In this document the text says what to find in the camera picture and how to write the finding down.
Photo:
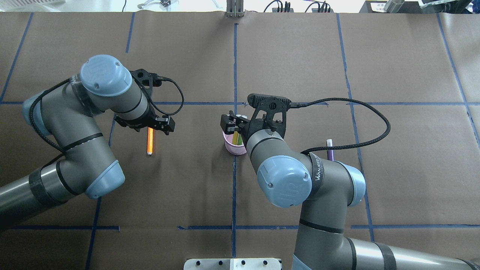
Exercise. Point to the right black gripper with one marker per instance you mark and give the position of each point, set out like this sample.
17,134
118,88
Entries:
245,127

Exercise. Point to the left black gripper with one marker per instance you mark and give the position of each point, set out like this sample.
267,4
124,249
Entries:
141,120

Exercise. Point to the orange highlighter pen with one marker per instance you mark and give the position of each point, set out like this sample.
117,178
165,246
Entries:
150,141

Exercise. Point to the purple highlighter pen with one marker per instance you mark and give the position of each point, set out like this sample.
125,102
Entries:
330,152

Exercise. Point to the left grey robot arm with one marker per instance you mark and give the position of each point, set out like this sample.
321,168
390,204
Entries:
64,117

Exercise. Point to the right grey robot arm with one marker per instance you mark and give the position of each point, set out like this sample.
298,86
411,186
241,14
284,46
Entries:
325,189

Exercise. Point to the metal cylinder can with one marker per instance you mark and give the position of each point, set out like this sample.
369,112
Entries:
393,6

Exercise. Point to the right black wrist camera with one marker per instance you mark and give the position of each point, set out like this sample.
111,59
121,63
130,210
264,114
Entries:
266,101

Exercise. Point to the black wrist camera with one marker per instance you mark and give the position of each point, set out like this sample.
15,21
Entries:
147,79
266,101

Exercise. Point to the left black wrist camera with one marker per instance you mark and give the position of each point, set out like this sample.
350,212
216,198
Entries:
147,79

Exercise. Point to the aluminium frame post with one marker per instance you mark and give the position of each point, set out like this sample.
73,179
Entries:
235,8

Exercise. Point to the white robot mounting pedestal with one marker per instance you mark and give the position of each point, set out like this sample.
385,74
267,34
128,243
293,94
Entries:
233,264

